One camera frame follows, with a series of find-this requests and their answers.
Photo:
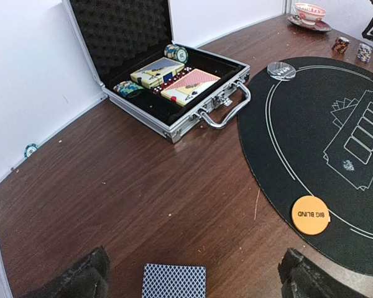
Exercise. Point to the red saucer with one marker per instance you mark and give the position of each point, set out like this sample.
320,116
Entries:
319,26

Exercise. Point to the teal chip stack in case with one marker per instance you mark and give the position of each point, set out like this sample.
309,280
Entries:
128,89

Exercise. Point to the blue card deck box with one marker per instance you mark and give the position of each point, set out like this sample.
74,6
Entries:
157,72

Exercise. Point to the green chip stack in case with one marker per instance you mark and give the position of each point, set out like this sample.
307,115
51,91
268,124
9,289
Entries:
175,52

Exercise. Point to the orange black chip stack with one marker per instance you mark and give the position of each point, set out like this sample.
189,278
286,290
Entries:
341,44

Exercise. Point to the orange big blind button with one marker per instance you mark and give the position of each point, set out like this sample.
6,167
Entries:
310,215

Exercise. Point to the red dice row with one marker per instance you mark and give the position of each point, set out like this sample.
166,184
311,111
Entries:
158,89

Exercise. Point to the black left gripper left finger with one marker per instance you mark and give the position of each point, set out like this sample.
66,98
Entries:
88,277

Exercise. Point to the blue white chip stack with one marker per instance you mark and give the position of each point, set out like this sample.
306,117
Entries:
364,52

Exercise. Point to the round black poker mat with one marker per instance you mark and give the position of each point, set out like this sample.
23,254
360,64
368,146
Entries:
313,135

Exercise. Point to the red card deck box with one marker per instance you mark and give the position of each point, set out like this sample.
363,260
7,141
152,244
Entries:
189,86

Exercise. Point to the blue patterned card deck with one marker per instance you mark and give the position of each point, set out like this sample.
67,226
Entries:
163,280

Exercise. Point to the clear dealer button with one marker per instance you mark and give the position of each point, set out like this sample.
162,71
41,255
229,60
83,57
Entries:
280,71

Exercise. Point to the teal chip by wall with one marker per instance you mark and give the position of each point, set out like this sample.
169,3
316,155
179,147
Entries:
30,149

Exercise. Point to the aluminium poker case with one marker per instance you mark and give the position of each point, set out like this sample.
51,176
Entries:
129,48

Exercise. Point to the right aluminium frame post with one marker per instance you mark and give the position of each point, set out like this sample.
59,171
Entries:
287,6

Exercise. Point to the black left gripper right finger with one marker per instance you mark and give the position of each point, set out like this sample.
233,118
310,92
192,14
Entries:
300,277

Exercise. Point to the red patterned bowl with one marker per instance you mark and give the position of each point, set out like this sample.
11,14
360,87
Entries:
309,14

